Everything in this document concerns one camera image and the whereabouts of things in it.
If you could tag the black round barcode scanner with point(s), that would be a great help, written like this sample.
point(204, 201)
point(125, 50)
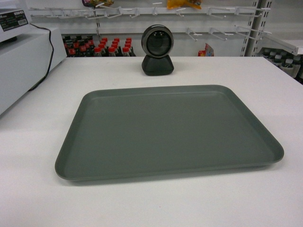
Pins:
point(157, 42)

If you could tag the white cash register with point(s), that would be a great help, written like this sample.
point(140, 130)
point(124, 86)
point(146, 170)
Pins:
point(27, 54)

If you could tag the red snack pouch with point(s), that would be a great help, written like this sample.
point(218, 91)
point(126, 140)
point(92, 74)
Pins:
point(206, 52)

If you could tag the grey silver serving tray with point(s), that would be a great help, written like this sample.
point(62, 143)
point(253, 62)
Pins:
point(152, 131)

